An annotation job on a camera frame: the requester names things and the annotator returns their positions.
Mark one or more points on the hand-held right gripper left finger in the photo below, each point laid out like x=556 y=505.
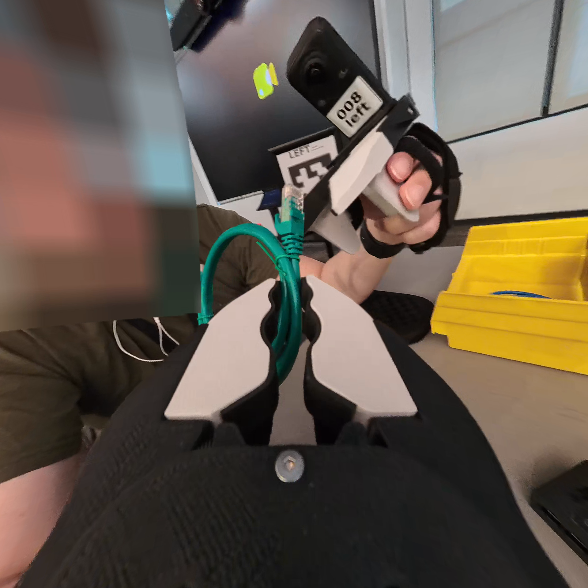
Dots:
x=229 y=367

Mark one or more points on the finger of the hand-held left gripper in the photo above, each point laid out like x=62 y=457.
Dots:
x=356 y=174
x=335 y=232

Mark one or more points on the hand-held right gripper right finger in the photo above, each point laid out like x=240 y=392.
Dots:
x=353 y=367

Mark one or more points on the yellow plastic bin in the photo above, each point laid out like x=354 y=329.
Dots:
x=505 y=321

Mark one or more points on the person's left forearm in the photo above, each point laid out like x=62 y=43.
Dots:
x=353 y=275

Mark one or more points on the person's right forearm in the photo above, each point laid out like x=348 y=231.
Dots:
x=27 y=514

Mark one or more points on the person's left hand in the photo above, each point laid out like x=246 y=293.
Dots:
x=409 y=229

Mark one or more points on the printed marker card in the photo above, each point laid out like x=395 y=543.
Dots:
x=303 y=165

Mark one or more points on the yellow green sticker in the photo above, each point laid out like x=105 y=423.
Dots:
x=264 y=80

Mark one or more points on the large dark display screen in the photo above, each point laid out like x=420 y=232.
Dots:
x=239 y=147

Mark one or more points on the olive green shirt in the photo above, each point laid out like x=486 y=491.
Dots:
x=46 y=390

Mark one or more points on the black keyboard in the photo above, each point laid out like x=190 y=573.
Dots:
x=565 y=505

